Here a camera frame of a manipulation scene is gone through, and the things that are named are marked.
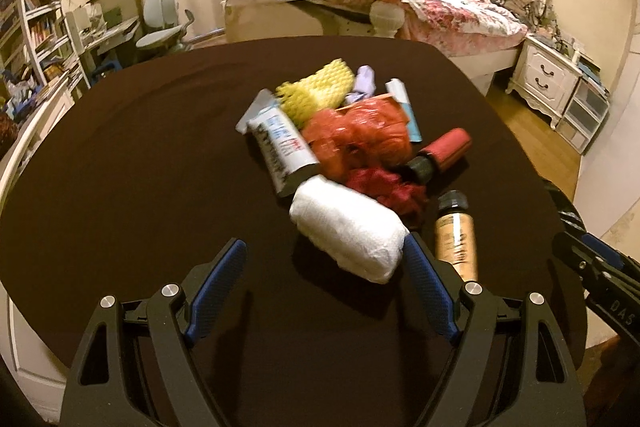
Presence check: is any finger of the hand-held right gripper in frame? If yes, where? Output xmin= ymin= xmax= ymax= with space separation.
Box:
xmin=552 ymin=231 xmax=608 ymax=288
xmin=580 ymin=234 xmax=627 ymax=274

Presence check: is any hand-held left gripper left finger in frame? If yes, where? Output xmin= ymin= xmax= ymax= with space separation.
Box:
xmin=60 ymin=238 xmax=248 ymax=427

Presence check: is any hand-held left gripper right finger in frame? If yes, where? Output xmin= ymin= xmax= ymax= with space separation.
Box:
xmin=402 ymin=231 xmax=587 ymax=427

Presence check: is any brown bottle with black cap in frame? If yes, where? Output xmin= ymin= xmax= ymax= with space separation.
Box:
xmin=432 ymin=189 xmax=480 ymax=283

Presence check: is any dark red mesh net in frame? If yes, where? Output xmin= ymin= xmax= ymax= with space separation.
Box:
xmin=345 ymin=167 xmax=428 ymax=215

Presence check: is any white paper towel wad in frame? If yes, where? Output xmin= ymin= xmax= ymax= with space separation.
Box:
xmin=290 ymin=174 xmax=408 ymax=285

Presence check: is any white tube with label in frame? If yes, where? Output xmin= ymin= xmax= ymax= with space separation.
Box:
xmin=235 ymin=89 xmax=321 ymax=198

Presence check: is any orange mesh bag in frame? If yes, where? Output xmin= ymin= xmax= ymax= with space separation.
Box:
xmin=301 ymin=99 xmax=413 ymax=180

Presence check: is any orange paper piece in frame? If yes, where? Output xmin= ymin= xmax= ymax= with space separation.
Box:
xmin=340 ymin=93 xmax=401 ymax=112

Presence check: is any white and teal tube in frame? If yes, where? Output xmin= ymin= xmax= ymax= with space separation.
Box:
xmin=384 ymin=78 xmax=423 ymax=144

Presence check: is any purple cloth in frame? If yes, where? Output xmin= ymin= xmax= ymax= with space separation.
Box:
xmin=344 ymin=65 xmax=377 ymax=105

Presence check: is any yellow foam net sleeve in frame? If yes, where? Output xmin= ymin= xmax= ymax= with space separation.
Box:
xmin=275 ymin=58 xmax=357 ymax=128

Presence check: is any plastic drawer unit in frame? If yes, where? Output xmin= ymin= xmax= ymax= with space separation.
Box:
xmin=555 ymin=67 xmax=613 ymax=155

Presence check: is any white nightstand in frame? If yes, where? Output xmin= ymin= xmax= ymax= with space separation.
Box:
xmin=506 ymin=34 xmax=583 ymax=128

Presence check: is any white bed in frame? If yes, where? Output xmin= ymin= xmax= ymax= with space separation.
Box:
xmin=220 ymin=0 xmax=553 ymax=98

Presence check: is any white desk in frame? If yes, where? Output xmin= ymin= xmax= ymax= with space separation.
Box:
xmin=65 ymin=4 xmax=141 ymax=78

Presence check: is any floral quilt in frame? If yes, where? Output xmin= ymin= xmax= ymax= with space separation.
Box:
xmin=225 ymin=0 xmax=528 ymax=58

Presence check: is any grey desk chair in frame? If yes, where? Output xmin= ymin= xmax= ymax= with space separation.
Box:
xmin=135 ymin=0 xmax=196 ymax=52

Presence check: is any white bookshelf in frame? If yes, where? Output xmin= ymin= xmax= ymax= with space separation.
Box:
xmin=0 ymin=0 xmax=91 ymax=108

